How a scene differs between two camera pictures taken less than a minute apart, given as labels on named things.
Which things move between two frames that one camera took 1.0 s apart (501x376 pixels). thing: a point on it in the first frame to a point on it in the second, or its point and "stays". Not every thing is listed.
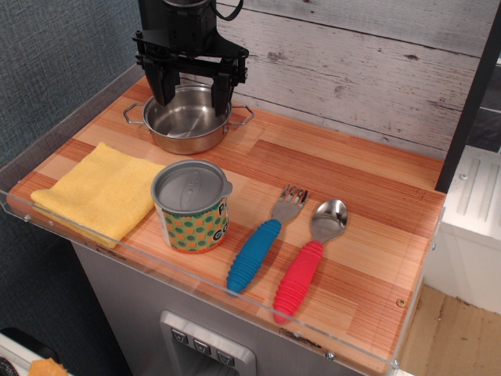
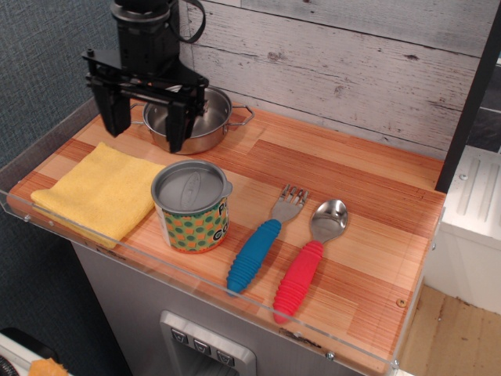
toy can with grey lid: (192, 200) stays
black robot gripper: (181, 37) to (149, 64)
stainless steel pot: (189, 124) stays
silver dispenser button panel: (194, 349) stays
